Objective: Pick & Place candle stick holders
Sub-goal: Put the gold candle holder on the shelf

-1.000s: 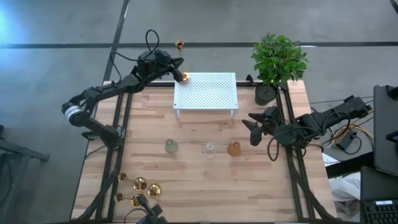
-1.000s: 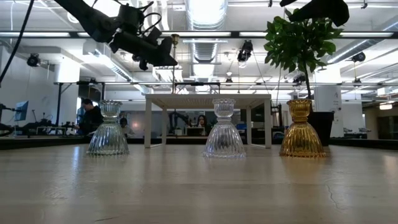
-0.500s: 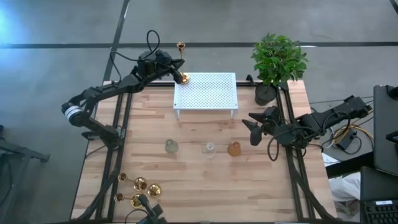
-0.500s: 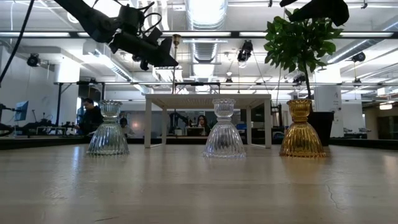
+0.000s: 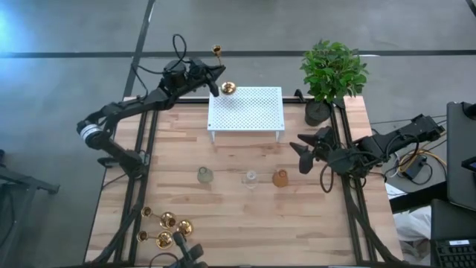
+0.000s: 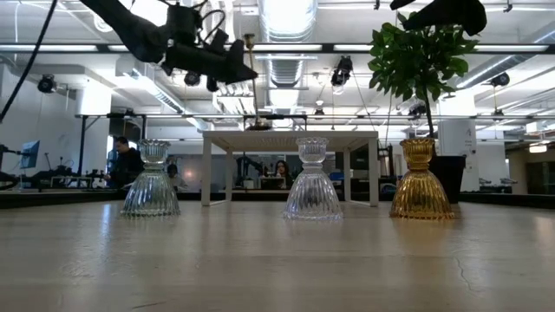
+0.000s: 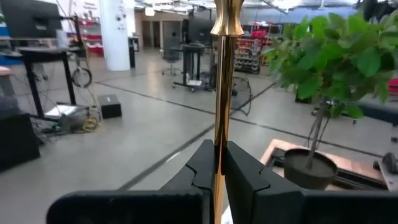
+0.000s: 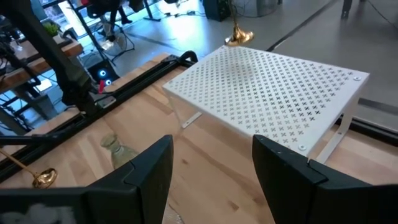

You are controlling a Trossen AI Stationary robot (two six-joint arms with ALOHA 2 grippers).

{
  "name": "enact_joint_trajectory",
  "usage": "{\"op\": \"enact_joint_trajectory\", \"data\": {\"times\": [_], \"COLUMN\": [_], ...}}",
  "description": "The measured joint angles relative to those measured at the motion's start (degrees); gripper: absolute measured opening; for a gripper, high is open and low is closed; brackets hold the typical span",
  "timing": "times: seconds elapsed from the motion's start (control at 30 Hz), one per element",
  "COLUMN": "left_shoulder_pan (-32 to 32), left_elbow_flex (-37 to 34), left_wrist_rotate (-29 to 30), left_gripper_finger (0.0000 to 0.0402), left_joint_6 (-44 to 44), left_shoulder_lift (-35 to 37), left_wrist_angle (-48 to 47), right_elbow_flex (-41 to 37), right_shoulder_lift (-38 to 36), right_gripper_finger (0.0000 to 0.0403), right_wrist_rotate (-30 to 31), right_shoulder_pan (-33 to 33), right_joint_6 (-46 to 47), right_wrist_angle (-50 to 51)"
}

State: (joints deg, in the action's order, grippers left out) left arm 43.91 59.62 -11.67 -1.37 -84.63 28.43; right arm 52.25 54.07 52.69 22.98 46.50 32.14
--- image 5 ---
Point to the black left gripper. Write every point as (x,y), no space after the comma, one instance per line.
(197,72)

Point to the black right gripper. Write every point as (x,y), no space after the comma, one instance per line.
(334,158)

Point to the tall gold candlestick holder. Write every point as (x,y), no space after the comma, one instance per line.
(164,240)
(228,88)
(165,217)

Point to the amber ribbed glass candle holder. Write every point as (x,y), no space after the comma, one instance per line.
(280,179)

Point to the clear ribbed glass candle holder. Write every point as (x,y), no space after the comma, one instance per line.
(251,178)

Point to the green ribbed glass candle holder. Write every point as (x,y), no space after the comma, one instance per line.
(205,175)

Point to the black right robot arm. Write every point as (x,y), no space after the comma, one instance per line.
(420,128)

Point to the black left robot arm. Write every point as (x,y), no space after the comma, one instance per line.
(122,108)

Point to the white perforated metal shelf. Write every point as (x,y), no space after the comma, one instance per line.
(249,109)

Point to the green plant in black pot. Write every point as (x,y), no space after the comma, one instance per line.
(334,74)

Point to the white paper sheet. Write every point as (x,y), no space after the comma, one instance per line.
(394,191)

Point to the black power adapter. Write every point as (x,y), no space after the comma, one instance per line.
(415,169)

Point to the white crumpled cloth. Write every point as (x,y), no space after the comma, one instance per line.
(413,223)

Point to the short gold candlestick holder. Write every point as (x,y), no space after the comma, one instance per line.
(184,228)

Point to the dark grey laptop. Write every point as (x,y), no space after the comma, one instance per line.
(455,149)

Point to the black handheld device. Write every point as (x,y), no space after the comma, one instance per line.
(189,253)

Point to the dark grey box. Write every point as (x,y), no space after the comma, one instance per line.
(450,223)

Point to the black device with blue screen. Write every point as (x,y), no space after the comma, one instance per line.
(470,164)

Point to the black round object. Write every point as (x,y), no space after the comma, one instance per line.
(470,111)

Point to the black keyboard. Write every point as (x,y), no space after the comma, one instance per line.
(453,255)

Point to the black metal stand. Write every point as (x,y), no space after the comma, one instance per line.
(22,180)

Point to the black metal table frame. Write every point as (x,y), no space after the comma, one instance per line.
(193,100)

